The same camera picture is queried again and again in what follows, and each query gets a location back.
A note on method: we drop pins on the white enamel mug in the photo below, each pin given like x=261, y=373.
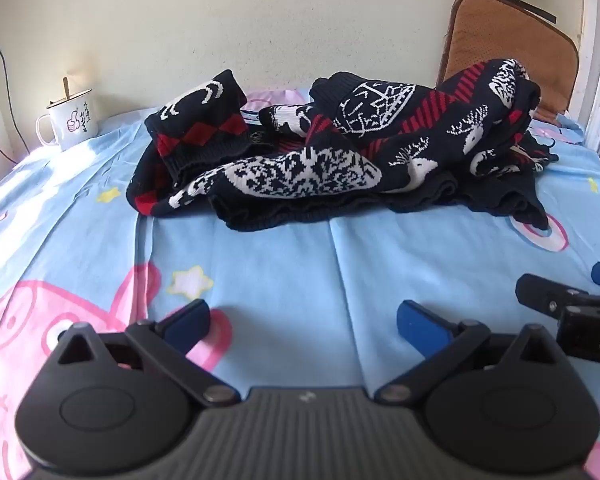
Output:
x=72, y=117

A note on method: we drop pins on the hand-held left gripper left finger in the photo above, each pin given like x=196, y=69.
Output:
x=190, y=317

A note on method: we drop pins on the wooden stick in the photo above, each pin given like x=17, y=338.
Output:
x=67, y=89

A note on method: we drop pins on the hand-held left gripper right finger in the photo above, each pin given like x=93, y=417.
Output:
x=420, y=322

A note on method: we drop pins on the blue cartoon printed bedsheet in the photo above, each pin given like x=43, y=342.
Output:
x=280, y=270

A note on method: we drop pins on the brown seat cushion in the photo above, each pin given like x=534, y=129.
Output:
x=510, y=45

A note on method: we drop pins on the black tape strip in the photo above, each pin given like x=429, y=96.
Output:
x=535, y=7

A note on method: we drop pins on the dark reindeer knit sweater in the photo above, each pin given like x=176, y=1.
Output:
x=340, y=160

